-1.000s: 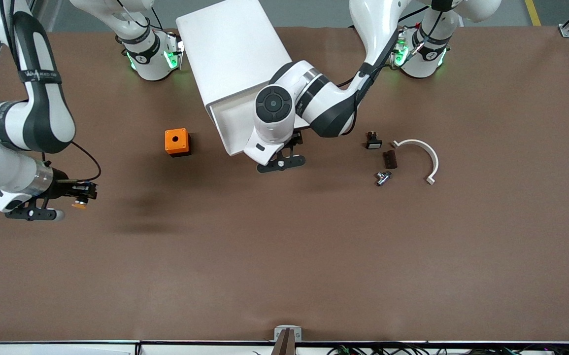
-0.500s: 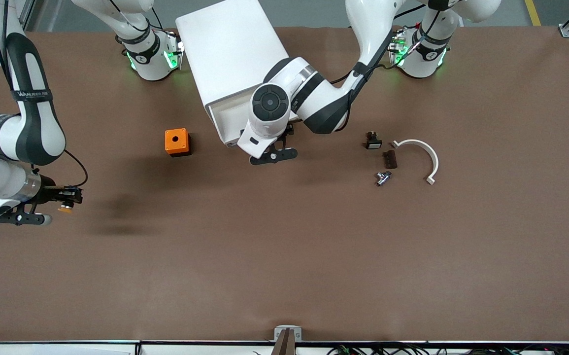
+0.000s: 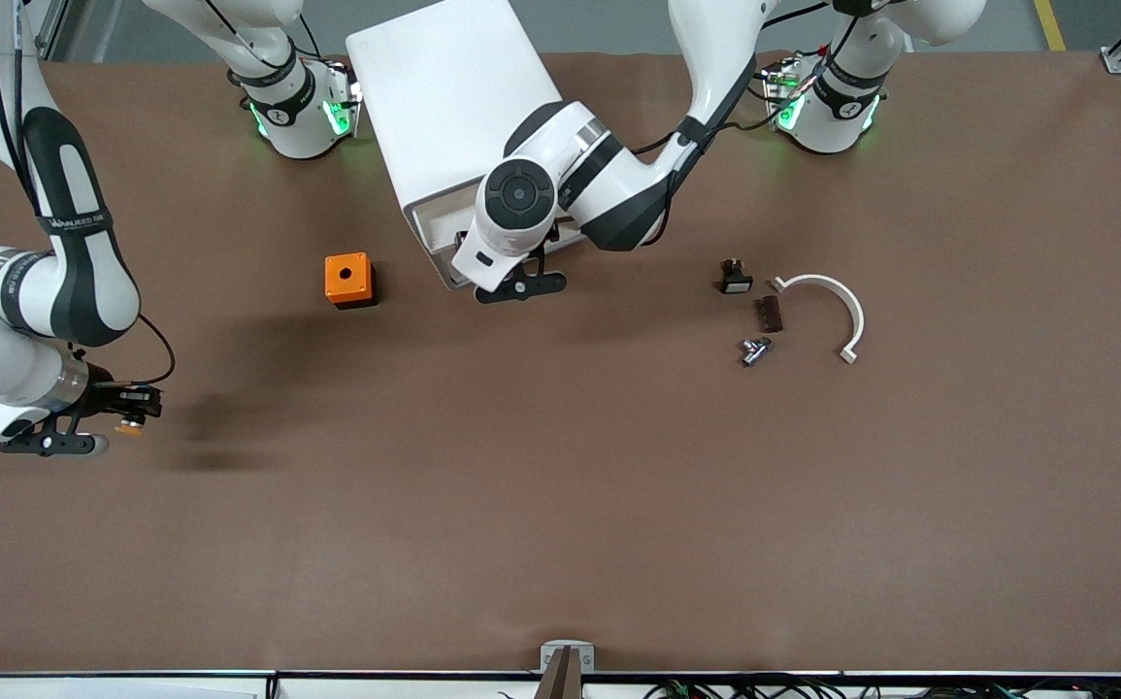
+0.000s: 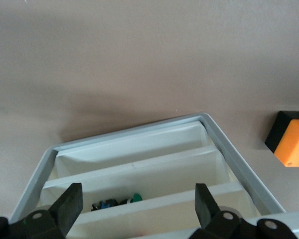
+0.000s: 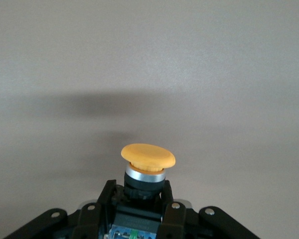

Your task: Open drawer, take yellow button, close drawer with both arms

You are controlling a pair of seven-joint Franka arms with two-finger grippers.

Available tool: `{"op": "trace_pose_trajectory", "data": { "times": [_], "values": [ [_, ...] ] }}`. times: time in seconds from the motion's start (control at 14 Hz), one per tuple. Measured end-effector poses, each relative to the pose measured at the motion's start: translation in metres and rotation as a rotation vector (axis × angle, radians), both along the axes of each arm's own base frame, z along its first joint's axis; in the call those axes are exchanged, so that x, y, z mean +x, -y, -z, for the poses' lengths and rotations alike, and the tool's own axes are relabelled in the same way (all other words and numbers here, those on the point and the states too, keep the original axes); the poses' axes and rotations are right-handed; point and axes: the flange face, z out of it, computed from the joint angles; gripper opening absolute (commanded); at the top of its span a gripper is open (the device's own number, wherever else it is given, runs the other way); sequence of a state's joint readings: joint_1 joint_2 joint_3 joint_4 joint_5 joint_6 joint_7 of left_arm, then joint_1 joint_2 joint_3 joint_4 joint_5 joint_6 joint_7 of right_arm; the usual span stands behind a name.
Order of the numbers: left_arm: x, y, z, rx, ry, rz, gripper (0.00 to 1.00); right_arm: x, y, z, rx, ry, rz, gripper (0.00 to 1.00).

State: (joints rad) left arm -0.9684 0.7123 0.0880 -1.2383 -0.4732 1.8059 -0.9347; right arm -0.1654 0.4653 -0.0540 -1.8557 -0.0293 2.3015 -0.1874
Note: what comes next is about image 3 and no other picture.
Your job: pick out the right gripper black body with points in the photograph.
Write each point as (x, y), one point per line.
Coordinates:
(106, 397)

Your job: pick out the orange mushroom push button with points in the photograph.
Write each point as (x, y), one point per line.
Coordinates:
(130, 426)

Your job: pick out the white drawer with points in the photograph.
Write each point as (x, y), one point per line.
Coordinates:
(439, 228)

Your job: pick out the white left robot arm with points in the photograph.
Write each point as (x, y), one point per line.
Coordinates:
(706, 58)

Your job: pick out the white drawer cabinet housing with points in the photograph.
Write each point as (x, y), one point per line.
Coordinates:
(434, 97)

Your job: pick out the brown table cover sheet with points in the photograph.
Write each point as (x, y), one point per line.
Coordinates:
(560, 485)

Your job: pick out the metal tee fitting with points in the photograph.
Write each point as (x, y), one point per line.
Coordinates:
(752, 354)

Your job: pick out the brown terminal block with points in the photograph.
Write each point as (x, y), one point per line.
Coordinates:
(772, 315)

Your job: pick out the white curved plastic clamp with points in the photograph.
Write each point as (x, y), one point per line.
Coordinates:
(815, 280)

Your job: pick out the orange black button enclosure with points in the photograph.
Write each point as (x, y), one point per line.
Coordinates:
(335, 286)

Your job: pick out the white table edge rail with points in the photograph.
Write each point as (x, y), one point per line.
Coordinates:
(133, 687)

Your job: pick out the grey metal edge bracket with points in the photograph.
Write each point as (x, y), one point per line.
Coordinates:
(584, 655)

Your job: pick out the small black white-faced switch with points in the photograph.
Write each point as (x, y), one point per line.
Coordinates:
(737, 283)

